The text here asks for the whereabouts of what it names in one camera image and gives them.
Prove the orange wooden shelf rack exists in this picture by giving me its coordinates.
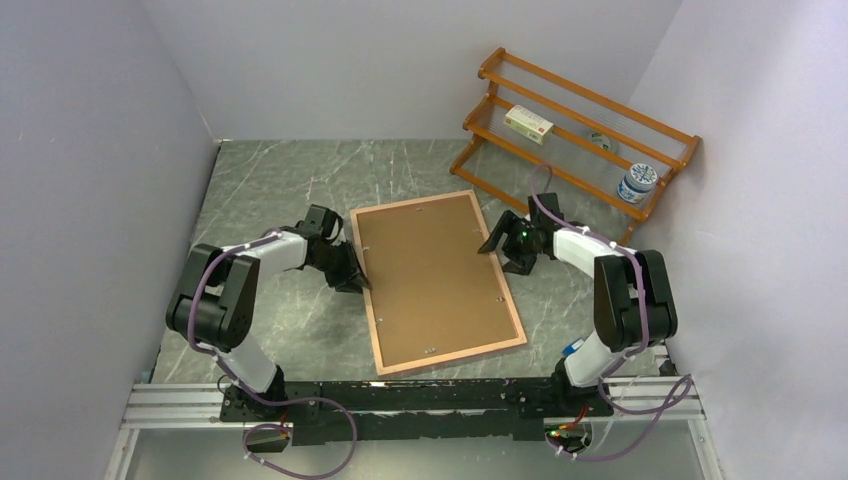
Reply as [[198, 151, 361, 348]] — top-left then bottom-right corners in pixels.
[[449, 47, 702, 243]]

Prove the pink wooden photo frame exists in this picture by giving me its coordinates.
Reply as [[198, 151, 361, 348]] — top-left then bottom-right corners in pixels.
[[349, 189, 529, 378]]

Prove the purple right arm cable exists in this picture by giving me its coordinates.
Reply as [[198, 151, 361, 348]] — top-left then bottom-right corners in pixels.
[[528, 163, 694, 463]]

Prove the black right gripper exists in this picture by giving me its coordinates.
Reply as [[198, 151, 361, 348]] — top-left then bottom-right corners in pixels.
[[477, 210, 538, 275]]

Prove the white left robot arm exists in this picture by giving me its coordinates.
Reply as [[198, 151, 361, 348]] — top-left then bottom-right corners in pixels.
[[165, 204, 371, 420]]

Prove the blue white round jar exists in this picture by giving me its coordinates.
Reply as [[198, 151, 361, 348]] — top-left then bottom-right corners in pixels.
[[617, 163, 659, 205]]

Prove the white green small box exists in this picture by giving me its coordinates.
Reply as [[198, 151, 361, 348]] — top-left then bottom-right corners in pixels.
[[503, 105, 554, 145]]

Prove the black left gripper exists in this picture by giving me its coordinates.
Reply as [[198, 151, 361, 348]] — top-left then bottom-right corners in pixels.
[[310, 239, 370, 294]]

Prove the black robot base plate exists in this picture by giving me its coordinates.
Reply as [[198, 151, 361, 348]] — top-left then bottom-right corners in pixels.
[[219, 375, 613, 446]]

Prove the brown cardboard backing board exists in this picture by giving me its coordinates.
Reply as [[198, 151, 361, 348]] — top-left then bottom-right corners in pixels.
[[354, 194, 523, 370]]

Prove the small blue white object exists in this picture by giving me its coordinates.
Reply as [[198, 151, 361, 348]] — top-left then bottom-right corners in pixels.
[[562, 338, 585, 357]]

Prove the aluminium rail frame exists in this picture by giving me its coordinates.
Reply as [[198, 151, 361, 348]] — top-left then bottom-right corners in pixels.
[[106, 342, 722, 479]]

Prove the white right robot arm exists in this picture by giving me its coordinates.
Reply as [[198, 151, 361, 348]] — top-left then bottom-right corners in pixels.
[[478, 192, 678, 415]]

